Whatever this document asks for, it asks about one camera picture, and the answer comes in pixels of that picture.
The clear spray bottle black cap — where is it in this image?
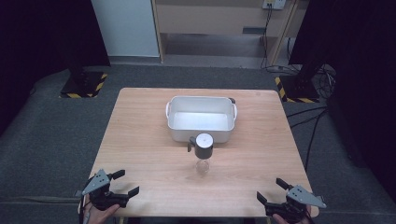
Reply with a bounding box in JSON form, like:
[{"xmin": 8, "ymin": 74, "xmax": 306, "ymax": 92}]
[{"xmin": 187, "ymin": 133, "xmax": 215, "ymax": 175}]

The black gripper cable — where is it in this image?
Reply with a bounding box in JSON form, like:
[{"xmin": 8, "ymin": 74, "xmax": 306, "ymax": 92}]
[{"xmin": 78, "ymin": 194, "xmax": 87, "ymax": 224}]

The white panel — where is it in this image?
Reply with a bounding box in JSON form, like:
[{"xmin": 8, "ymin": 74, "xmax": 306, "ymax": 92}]
[{"xmin": 91, "ymin": 0, "xmax": 161, "ymax": 58}]

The white wall socket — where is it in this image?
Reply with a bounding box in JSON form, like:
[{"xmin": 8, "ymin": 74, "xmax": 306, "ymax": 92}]
[{"xmin": 262, "ymin": 0, "xmax": 287, "ymax": 10}]

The black floor cable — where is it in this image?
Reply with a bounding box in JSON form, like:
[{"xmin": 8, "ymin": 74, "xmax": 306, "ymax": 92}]
[
  {"xmin": 286, "ymin": 105, "xmax": 329, "ymax": 119},
  {"xmin": 304, "ymin": 110, "xmax": 325, "ymax": 173},
  {"xmin": 290, "ymin": 111, "xmax": 327, "ymax": 129}
]

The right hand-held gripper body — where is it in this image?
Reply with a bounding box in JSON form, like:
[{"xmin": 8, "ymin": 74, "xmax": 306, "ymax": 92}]
[{"xmin": 264, "ymin": 184, "xmax": 327, "ymax": 224}]

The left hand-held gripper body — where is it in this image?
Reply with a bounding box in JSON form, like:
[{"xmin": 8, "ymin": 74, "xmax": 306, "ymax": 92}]
[{"xmin": 81, "ymin": 168, "xmax": 130, "ymax": 212}]

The black stand with striped base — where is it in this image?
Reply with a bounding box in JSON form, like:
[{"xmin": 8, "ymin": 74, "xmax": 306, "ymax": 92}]
[
  {"xmin": 274, "ymin": 62, "xmax": 322, "ymax": 104},
  {"xmin": 59, "ymin": 60, "xmax": 108, "ymax": 99}
]

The tangle of black cables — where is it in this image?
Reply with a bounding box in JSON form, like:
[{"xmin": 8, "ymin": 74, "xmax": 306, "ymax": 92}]
[{"xmin": 316, "ymin": 64, "xmax": 338, "ymax": 101}]

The black curtain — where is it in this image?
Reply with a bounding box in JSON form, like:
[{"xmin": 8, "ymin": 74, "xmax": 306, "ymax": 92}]
[
  {"xmin": 0, "ymin": 0, "xmax": 111, "ymax": 136},
  {"xmin": 288, "ymin": 0, "xmax": 396, "ymax": 203}
]

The person's right hand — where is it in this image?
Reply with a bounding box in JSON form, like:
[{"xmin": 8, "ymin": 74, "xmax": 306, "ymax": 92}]
[{"xmin": 272, "ymin": 204, "xmax": 313, "ymax": 224}]

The black hanging cable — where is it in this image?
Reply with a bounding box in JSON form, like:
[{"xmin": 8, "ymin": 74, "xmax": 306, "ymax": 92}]
[{"xmin": 260, "ymin": 5, "xmax": 276, "ymax": 70}]

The person's left hand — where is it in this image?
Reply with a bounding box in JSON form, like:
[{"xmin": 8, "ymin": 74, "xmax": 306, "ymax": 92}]
[{"xmin": 83, "ymin": 195, "xmax": 121, "ymax": 224}]

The wooden cabinet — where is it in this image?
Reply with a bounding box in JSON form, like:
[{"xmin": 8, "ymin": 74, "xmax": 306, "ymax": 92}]
[{"xmin": 151, "ymin": 0, "xmax": 310, "ymax": 67}]

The white rectangular basin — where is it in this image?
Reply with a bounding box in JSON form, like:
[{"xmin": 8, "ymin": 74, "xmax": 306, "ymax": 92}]
[{"xmin": 165, "ymin": 95, "xmax": 238, "ymax": 144}]

